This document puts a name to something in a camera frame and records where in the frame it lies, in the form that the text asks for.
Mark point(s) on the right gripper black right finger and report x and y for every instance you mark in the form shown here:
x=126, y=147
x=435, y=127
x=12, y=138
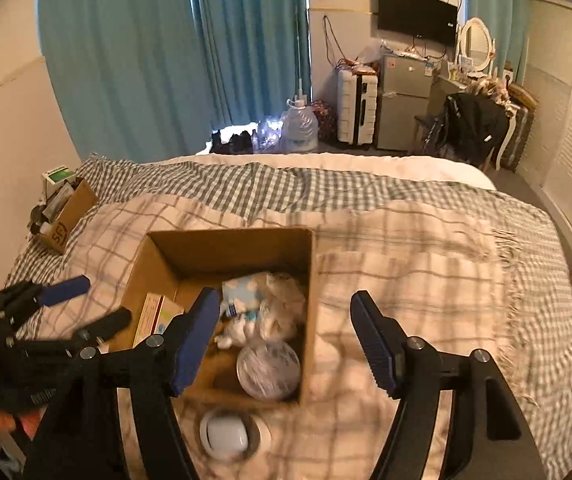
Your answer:
x=488, y=436

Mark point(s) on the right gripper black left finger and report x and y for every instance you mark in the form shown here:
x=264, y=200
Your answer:
x=79, y=436

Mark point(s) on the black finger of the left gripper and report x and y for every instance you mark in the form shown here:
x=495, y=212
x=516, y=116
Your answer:
x=18, y=302
x=91, y=332

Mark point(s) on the tan printed medicine box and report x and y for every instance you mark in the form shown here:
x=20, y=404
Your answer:
x=157, y=313

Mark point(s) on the white plush toy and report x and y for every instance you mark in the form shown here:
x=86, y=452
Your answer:
x=240, y=330

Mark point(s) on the blue tissue pack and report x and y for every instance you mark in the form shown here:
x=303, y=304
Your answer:
x=244, y=294

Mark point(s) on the white earbud case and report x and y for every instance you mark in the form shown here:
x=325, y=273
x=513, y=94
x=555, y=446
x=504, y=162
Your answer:
x=232, y=436

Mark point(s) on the round clear lidded container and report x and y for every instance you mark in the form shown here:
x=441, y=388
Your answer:
x=269, y=370

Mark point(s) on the clear plastic bag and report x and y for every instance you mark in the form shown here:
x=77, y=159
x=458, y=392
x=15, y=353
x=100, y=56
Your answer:
x=283, y=307

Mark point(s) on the green gingham bed sheet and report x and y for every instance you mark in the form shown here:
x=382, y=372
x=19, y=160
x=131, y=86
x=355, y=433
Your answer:
x=460, y=266

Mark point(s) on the small cardboard box with items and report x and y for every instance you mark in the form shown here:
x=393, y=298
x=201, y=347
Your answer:
x=66, y=198

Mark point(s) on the large open cardboard box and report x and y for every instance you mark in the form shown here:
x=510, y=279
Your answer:
x=180, y=264

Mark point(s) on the beige plaid blanket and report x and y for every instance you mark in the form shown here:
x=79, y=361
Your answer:
x=300, y=346

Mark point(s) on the teal window curtain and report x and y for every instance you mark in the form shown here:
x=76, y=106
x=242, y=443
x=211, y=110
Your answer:
x=149, y=79

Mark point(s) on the large clear water jug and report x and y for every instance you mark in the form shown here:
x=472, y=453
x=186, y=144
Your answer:
x=299, y=128

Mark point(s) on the white louvered wardrobe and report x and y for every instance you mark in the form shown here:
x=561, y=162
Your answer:
x=546, y=164

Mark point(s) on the chair with black jacket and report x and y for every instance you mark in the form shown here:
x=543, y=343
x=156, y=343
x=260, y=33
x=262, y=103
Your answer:
x=468, y=128

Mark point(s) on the white suitcase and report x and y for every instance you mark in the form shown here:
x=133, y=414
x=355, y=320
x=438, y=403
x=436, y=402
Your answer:
x=356, y=105

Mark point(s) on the grey mini fridge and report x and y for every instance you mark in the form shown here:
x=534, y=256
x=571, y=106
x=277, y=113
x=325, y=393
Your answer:
x=404, y=91

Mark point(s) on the white oval vanity mirror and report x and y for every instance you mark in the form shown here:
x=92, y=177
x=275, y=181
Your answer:
x=475, y=47

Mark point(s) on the teal corner curtain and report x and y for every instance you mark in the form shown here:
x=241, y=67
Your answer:
x=508, y=22

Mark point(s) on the black wall television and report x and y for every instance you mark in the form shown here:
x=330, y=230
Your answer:
x=433, y=20

